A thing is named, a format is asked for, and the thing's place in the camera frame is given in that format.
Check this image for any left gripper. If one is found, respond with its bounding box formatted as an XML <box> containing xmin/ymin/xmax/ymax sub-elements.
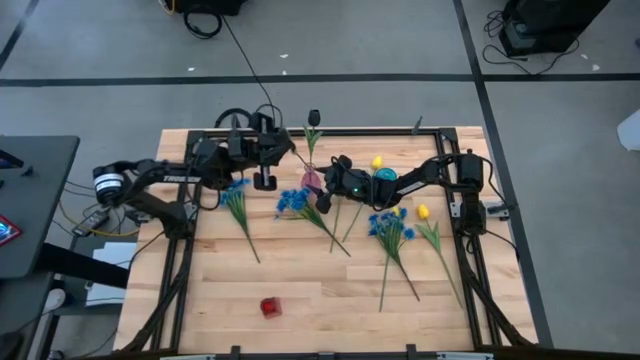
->
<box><xmin>233</xmin><ymin>112</ymin><xmax>298</xmax><ymax>193</ymax></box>

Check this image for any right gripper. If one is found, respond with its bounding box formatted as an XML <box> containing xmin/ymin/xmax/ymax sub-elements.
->
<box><xmin>315</xmin><ymin>162</ymin><xmax>376</xmax><ymax>216</ymax></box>

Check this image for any pink glass vase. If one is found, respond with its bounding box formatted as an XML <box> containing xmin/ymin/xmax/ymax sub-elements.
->
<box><xmin>299</xmin><ymin>162</ymin><xmax>324</xmax><ymax>191</ymax></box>

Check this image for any blue artificial flower bunch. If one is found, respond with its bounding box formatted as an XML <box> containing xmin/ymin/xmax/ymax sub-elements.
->
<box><xmin>274</xmin><ymin>187</ymin><xmax>352</xmax><ymax>259</ymax></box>
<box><xmin>367</xmin><ymin>207</ymin><xmax>421</xmax><ymax>303</ymax></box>
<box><xmin>218</xmin><ymin>177</ymin><xmax>262</xmax><ymax>265</ymax></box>

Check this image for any red glass vase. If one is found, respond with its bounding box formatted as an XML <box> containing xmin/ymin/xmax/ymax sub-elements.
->
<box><xmin>259</xmin><ymin>296</ymin><xmax>284</xmax><ymax>320</ymax></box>

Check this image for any black equipment box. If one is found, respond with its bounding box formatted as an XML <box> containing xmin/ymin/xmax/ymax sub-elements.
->
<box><xmin>172</xmin><ymin>0</ymin><xmax>249</xmax><ymax>16</ymax></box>

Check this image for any black power adapter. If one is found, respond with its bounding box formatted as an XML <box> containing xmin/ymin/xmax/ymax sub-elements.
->
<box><xmin>72</xmin><ymin>209</ymin><xmax>111</xmax><ymax>238</ymax></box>

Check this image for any dark grey desk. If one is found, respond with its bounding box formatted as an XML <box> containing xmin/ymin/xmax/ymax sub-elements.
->
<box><xmin>0</xmin><ymin>134</ymin><xmax>81</xmax><ymax>280</ymax></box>

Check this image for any black equipment cart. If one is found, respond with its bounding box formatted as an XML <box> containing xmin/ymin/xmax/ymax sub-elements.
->
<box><xmin>498</xmin><ymin>0</ymin><xmax>612</xmax><ymax>57</ymax></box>

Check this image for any red and blue sticker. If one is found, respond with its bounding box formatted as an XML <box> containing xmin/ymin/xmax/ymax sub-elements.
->
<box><xmin>0</xmin><ymin>214</ymin><xmax>24</xmax><ymax>247</ymax></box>

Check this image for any white object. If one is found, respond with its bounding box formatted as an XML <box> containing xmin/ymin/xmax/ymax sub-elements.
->
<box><xmin>616</xmin><ymin>108</ymin><xmax>640</xmax><ymax>152</ymax></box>

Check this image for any looped black cable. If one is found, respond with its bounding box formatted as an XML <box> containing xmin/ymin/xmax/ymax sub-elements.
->
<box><xmin>213</xmin><ymin>103</ymin><xmax>284</xmax><ymax>129</ymax></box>

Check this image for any long black floor cable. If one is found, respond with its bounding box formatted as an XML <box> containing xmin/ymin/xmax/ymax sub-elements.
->
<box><xmin>219</xmin><ymin>14</ymin><xmax>277</xmax><ymax>126</ymax></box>

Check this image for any coiled black cable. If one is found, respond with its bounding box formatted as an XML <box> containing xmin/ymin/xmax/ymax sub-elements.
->
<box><xmin>182</xmin><ymin>9</ymin><xmax>224</xmax><ymax>40</ymax></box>

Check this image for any yellow cable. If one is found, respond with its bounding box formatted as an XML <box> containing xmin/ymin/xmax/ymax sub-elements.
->
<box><xmin>58</xmin><ymin>199</ymin><xmax>141</xmax><ymax>239</ymax></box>

